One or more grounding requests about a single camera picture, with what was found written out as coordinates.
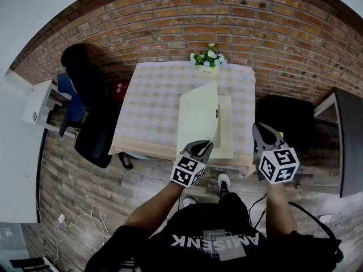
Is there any blue chair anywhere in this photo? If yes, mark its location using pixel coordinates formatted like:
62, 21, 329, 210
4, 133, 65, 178
57, 73, 86, 137

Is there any black office chair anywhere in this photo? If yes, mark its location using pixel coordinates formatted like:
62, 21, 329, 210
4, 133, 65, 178
61, 43, 134, 171

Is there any thick black cable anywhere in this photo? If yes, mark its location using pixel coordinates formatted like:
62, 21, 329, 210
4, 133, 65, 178
288, 201, 344, 264

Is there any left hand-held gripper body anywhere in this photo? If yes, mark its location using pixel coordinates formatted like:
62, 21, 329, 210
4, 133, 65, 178
170, 154, 206, 188

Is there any red box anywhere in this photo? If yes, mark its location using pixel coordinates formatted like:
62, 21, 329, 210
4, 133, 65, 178
112, 80, 132, 105

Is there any person's left forearm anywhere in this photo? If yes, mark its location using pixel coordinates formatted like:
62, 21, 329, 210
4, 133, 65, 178
124, 181, 185, 235

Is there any wooden table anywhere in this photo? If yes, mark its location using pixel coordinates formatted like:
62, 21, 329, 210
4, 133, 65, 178
109, 62, 258, 178

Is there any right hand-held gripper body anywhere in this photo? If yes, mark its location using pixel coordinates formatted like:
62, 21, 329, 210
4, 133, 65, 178
255, 147, 301, 185

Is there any black case with yellow label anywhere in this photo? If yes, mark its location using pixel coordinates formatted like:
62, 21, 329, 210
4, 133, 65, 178
256, 94, 317, 153

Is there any person's black t-shirt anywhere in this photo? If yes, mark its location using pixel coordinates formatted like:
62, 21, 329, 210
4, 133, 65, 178
85, 193, 344, 272

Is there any dark desk with white frame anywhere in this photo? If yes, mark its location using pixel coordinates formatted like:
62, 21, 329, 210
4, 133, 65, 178
313, 87, 363, 199

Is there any thin black cable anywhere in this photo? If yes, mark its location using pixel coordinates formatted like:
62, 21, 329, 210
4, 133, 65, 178
248, 193, 268, 230

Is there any small white table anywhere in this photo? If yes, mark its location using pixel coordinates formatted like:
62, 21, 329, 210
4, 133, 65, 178
22, 79, 73, 131

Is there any white potted flower plant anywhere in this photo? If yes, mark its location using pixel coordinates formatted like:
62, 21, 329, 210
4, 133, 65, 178
189, 43, 228, 76

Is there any black floor stand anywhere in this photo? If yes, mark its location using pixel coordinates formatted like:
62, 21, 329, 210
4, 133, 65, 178
10, 254, 56, 272

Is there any person's right forearm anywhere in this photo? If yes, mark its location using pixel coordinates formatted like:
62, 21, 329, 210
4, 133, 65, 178
265, 181, 299, 237

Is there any person's right shoe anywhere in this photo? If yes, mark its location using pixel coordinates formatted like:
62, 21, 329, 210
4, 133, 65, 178
217, 173, 231, 198

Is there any white cable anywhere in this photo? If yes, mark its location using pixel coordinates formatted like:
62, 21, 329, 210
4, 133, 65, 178
52, 204, 112, 266

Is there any cream folder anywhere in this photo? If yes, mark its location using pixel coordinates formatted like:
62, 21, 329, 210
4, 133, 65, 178
177, 80, 235, 161

